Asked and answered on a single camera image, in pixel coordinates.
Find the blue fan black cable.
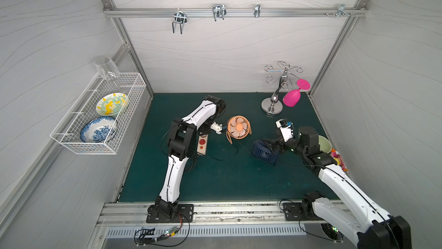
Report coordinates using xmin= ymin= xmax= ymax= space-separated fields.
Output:
xmin=238 ymin=138 xmax=311 ymax=167

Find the green ceramic bowl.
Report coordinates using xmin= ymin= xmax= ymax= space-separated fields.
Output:
xmin=318 ymin=135 xmax=333 ymax=153

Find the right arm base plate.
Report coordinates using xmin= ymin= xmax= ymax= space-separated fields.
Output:
xmin=282 ymin=203 xmax=317 ymax=221

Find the aluminium front rail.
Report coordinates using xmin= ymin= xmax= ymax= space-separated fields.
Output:
xmin=96 ymin=200 xmax=381 ymax=227

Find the metal double hook middle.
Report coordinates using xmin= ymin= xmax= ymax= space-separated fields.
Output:
xmin=212 ymin=4 xmax=227 ymax=22

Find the base wiring with board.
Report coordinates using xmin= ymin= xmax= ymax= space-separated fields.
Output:
xmin=134 ymin=210 xmax=193 ymax=247

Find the aluminium rail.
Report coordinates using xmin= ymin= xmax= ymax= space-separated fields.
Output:
xmin=104 ymin=7 xmax=369 ymax=19
xmin=96 ymin=200 xmax=381 ymax=227

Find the yellow green patterned bowl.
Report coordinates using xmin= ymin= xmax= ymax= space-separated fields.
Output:
xmin=96 ymin=93 xmax=128 ymax=118

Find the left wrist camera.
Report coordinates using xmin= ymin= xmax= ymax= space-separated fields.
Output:
xmin=211 ymin=122 xmax=223 ymax=135

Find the metal double hook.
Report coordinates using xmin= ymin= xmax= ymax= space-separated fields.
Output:
xmin=172 ymin=12 xmax=187 ymax=34
xmin=212 ymin=4 xmax=227 ymax=22

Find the aluminium top rail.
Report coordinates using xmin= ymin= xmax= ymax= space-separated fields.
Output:
xmin=104 ymin=7 xmax=369 ymax=19

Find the blue white patterned bowl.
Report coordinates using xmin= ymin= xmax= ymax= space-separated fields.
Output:
xmin=80 ymin=116 xmax=118 ymax=143

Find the metal hook right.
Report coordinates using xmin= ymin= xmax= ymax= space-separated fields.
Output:
xmin=325 ymin=4 xmax=355 ymax=18

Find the dark blue desk fan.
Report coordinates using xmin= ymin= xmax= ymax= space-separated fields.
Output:
xmin=252 ymin=140 xmax=280 ymax=166

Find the orange fan black cable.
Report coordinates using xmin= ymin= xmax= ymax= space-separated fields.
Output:
xmin=206 ymin=134 xmax=239 ymax=162

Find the orange desk fan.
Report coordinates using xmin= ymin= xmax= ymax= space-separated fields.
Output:
xmin=226 ymin=116 xmax=252 ymax=144

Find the metal double hook left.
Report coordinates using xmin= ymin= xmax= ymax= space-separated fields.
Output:
xmin=172 ymin=12 xmax=187 ymax=34

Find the small metal hook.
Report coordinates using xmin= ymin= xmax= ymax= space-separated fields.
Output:
xmin=254 ymin=4 xmax=261 ymax=18

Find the pink plastic wine glass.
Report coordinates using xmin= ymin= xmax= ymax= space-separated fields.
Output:
xmin=283 ymin=79 xmax=311 ymax=107

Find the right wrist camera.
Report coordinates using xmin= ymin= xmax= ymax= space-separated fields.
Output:
xmin=276 ymin=119 xmax=294 ymax=142

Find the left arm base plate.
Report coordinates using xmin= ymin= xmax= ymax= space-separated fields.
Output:
xmin=146 ymin=204 xmax=194 ymax=224

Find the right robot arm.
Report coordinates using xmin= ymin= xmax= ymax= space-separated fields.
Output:
xmin=269 ymin=120 xmax=412 ymax=249

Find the green dark table mat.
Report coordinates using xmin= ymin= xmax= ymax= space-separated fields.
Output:
xmin=119 ymin=93 xmax=336 ymax=203

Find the silver glass holder stand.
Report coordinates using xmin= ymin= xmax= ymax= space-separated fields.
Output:
xmin=261 ymin=61 xmax=304 ymax=116

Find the colourful candy bag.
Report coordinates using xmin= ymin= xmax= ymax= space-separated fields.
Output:
xmin=330 ymin=149 xmax=348 ymax=172

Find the white wire basket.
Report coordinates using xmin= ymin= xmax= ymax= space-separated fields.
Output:
xmin=50 ymin=72 xmax=146 ymax=155

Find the white red power strip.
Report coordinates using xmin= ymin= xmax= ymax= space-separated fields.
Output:
xmin=197 ymin=134 xmax=208 ymax=155

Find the clear glass cup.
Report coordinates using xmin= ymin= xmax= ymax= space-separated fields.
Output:
xmin=95 ymin=56 xmax=120 ymax=81

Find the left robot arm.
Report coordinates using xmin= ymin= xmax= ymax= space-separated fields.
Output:
xmin=154 ymin=95 xmax=226 ymax=221

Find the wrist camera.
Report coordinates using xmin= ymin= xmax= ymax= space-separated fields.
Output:
xmin=276 ymin=119 xmax=294 ymax=142
xmin=211 ymin=122 xmax=223 ymax=135

